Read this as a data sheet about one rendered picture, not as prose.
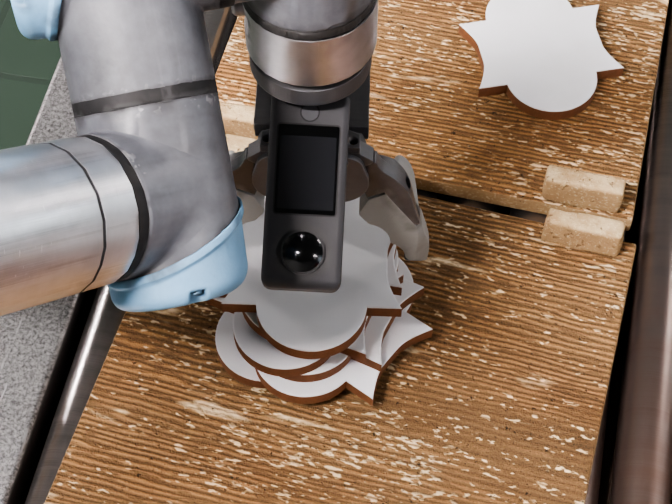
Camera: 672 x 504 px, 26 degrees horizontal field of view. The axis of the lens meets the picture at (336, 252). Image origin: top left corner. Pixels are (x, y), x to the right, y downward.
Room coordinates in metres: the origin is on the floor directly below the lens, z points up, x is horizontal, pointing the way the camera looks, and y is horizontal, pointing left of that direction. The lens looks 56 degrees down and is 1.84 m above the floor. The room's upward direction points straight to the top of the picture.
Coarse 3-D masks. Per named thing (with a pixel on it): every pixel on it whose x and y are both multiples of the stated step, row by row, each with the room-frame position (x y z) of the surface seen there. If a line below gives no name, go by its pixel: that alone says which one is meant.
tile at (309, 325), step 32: (256, 224) 0.57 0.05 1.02; (352, 224) 0.57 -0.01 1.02; (256, 256) 0.55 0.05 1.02; (352, 256) 0.55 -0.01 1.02; (384, 256) 0.55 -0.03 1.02; (256, 288) 0.52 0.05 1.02; (352, 288) 0.52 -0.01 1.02; (384, 288) 0.52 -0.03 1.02; (288, 320) 0.50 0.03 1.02; (320, 320) 0.50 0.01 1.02; (352, 320) 0.50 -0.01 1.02; (288, 352) 0.48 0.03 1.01; (320, 352) 0.47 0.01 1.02
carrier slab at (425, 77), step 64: (384, 0) 0.86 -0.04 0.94; (448, 0) 0.86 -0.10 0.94; (576, 0) 0.86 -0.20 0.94; (640, 0) 0.86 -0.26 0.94; (384, 64) 0.79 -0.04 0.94; (448, 64) 0.79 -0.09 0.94; (640, 64) 0.79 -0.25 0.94; (384, 128) 0.72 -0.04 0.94; (448, 128) 0.72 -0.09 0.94; (512, 128) 0.72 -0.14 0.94; (576, 128) 0.72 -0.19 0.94; (640, 128) 0.72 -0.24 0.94; (448, 192) 0.67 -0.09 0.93; (512, 192) 0.66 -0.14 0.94
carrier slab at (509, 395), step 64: (448, 256) 0.60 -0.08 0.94; (512, 256) 0.60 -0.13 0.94; (576, 256) 0.60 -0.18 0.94; (128, 320) 0.55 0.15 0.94; (192, 320) 0.55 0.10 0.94; (448, 320) 0.55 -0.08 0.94; (512, 320) 0.55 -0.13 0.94; (576, 320) 0.55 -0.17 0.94; (128, 384) 0.49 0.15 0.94; (192, 384) 0.49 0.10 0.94; (384, 384) 0.49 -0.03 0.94; (448, 384) 0.49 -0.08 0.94; (512, 384) 0.49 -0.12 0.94; (576, 384) 0.49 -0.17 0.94; (128, 448) 0.44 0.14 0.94; (192, 448) 0.44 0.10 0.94; (256, 448) 0.44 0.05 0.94; (320, 448) 0.44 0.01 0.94; (384, 448) 0.44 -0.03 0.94; (448, 448) 0.44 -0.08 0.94; (512, 448) 0.44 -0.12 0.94; (576, 448) 0.44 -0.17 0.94
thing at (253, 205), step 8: (232, 152) 0.59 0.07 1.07; (240, 192) 0.54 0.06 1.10; (248, 192) 0.54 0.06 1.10; (256, 192) 0.54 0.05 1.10; (248, 200) 0.54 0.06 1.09; (256, 200) 0.54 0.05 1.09; (264, 200) 0.55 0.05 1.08; (248, 208) 0.54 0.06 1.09; (256, 208) 0.54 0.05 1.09; (248, 216) 0.54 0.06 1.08; (256, 216) 0.54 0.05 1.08
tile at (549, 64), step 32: (512, 0) 0.85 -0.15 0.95; (544, 0) 0.85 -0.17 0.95; (480, 32) 0.81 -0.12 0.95; (512, 32) 0.81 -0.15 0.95; (544, 32) 0.81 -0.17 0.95; (576, 32) 0.81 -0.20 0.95; (512, 64) 0.78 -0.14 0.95; (544, 64) 0.78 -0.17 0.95; (576, 64) 0.78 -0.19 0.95; (608, 64) 0.78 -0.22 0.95; (480, 96) 0.76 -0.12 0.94; (512, 96) 0.75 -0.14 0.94; (544, 96) 0.75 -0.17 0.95; (576, 96) 0.75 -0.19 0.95
